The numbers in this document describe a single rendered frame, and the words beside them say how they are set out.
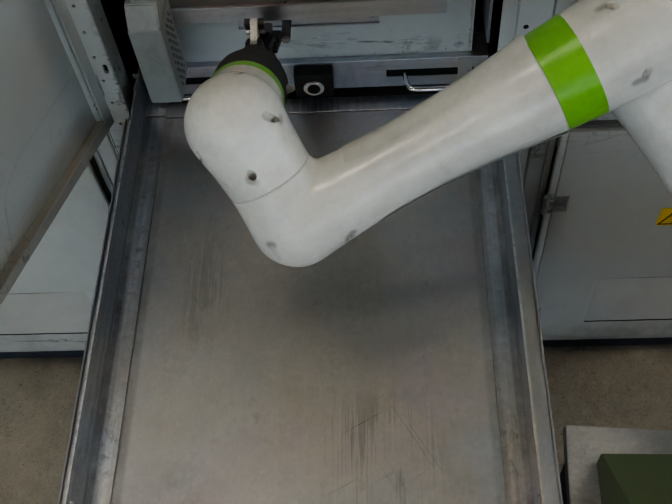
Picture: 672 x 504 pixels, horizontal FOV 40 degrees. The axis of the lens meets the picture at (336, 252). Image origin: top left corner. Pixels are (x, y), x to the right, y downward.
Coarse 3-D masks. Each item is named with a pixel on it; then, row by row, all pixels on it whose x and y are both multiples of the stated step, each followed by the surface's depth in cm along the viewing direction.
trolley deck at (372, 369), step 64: (320, 128) 144; (192, 192) 139; (448, 192) 136; (512, 192) 135; (192, 256) 133; (256, 256) 132; (384, 256) 131; (448, 256) 130; (192, 320) 127; (256, 320) 126; (320, 320) 126; (384, 320) 125; (448, 320) 124; (128, 384) 122; (192, 384) 122; (256, 384) 121; (320, 384) 120; (384, 384) 120; (448, 384) 119; (128, 448) 117; (192, 448) 117; (256, 448) 116; (320, 448) 116; (384, 448) 115; (448, 448) 115
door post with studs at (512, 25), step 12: (504, 0) 127; (516, 0) 127; (528, 0) 127; (540, 0) 127; (552, 0) 126; (504, 12) 129; (516, 12) 129; (528, 12) 128; (540, 12) 128; (504, 24) 131; (516, 24) 131; (528, 24) 130; (540, 24) 130; (504, 36) 133; (516, 36) 132
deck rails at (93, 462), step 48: (144, 144) 144; (144, 192) 139; (480, 192) 135; (144, 240) 134; (96, 336) 120; (96, 384) 119; (528, 384) 111; (96, 432) 118; (528, 432) 112; (96, 480) 115; (528, 480) 111
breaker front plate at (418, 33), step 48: (192, 0) 132; (240, 0) 132; (288, 0) 132; (336, 0) 132; (192, 48) 141; (240, 48) 140; (288, 48) 140; (336, 48) 140; (384, 48) 140; (432, 48) 140
